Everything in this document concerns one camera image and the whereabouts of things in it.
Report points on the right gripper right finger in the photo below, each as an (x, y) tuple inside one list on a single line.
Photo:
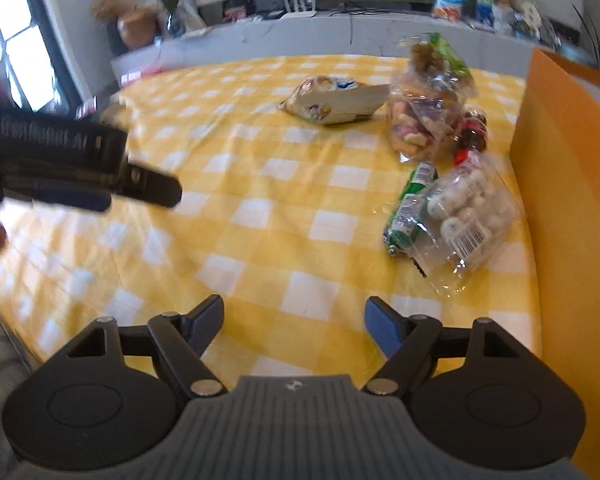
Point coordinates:
[(476, 393)]

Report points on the red cap candy pack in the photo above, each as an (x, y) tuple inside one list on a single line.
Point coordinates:
[(472, 134)]

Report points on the green nut mix bag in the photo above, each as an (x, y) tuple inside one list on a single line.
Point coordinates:
[(435, 63)]

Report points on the orange storage box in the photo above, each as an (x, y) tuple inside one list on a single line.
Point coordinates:
[(555, 154)]

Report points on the orange vase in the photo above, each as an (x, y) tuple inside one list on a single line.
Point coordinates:
[(138, 28)]

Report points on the white balls snack bag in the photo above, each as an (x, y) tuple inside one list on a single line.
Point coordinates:
[(449, 225)]

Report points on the blue chips bag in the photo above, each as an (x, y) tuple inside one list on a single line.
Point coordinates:
[(448, 10)]

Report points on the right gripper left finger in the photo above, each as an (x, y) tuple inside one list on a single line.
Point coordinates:
[(114, 392)]

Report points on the colourful dried fruit bag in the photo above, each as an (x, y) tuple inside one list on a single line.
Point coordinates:
[(421, 115)]

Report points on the bread rolls snack bag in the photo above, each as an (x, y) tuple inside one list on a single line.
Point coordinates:
[(328, 100)]

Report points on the white wifi router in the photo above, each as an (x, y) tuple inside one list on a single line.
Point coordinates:
[(299, 9)]

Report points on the pink storage box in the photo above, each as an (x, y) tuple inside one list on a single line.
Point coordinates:
[(141, 73)]

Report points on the yellow checkered tablecloth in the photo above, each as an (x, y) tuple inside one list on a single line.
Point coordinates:
[(281, 218)]

